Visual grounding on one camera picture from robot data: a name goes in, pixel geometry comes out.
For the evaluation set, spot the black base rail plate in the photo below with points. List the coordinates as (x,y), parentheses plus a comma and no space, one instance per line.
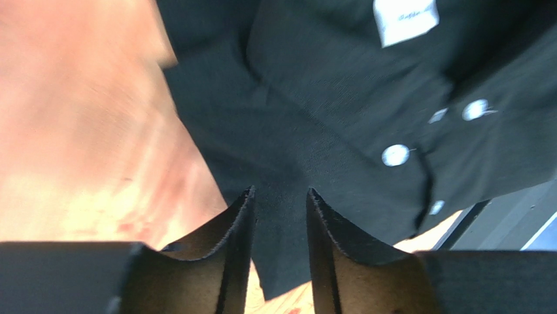
(523,220)

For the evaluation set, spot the black long sleeve shirt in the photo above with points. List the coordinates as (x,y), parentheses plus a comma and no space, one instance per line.
(399,113)

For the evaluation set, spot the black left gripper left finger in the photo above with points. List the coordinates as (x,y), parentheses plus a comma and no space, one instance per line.
(204,272)

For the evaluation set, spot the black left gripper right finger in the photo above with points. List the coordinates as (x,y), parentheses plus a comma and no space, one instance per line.
(354,272)

